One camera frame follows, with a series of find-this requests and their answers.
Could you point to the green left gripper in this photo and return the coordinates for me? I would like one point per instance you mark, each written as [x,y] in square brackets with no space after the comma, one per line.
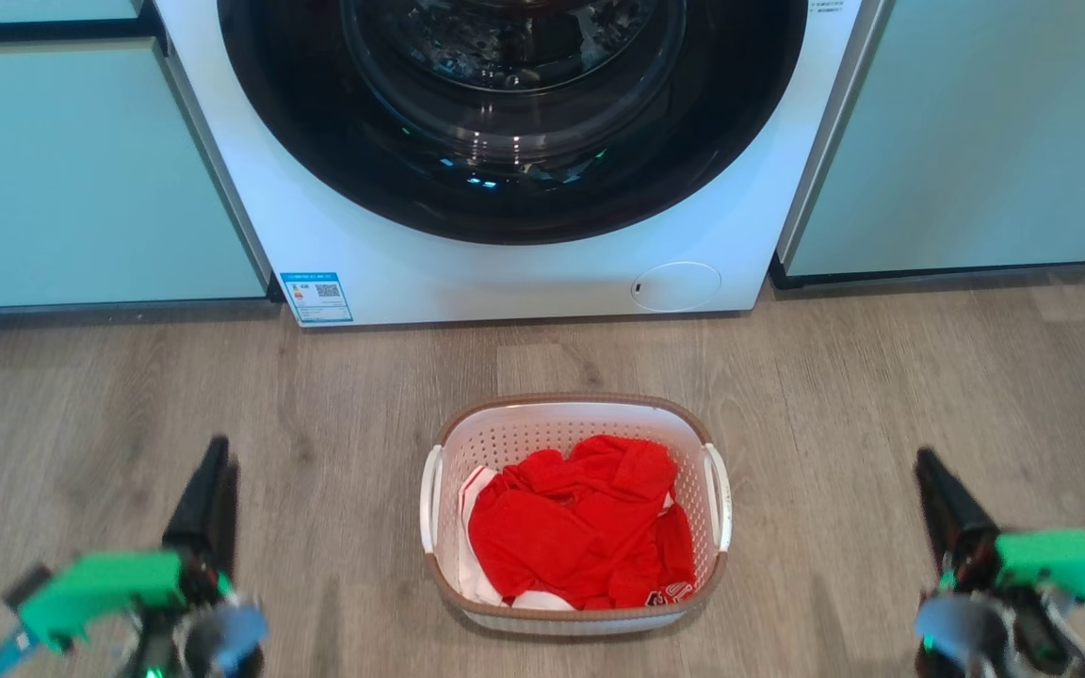
[100,589]

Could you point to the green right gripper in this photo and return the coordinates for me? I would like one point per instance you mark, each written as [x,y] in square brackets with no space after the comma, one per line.
[1060,565]

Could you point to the white perforated laundry basket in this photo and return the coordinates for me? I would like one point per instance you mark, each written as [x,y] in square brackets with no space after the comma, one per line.
[524,433]

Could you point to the blue energy label sticker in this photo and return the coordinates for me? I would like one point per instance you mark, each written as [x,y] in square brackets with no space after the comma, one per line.
[316,298]

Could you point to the white garment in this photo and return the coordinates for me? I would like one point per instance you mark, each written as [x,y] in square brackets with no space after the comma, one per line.
[469,565]

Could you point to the round white filter cover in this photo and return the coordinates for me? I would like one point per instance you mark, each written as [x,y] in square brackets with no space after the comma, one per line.
[676,286]

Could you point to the red garment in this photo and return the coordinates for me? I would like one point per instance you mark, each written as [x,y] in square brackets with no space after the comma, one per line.
[571,527]

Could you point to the dark round washing machine door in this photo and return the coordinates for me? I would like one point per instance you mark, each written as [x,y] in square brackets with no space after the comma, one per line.
[316,141]

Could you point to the white front-load washing machine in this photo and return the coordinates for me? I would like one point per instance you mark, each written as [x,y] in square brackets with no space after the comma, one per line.
[524,278]

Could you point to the small printed text label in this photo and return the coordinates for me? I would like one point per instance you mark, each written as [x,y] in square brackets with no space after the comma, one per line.
[833,6]

